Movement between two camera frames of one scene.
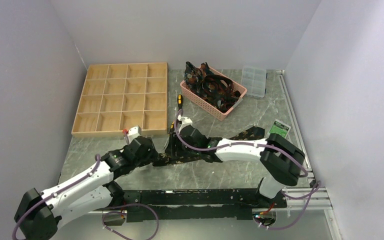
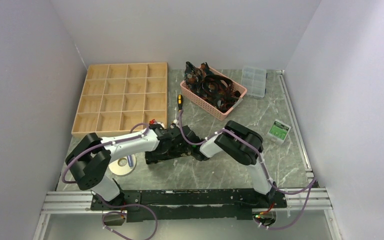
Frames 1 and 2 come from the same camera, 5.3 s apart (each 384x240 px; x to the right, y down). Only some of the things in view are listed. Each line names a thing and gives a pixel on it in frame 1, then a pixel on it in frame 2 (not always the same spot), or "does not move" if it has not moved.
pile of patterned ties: (217, 90) does not move
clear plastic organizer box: (254, 79) does not move
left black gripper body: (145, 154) to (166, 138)
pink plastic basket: (218, 115) does not move
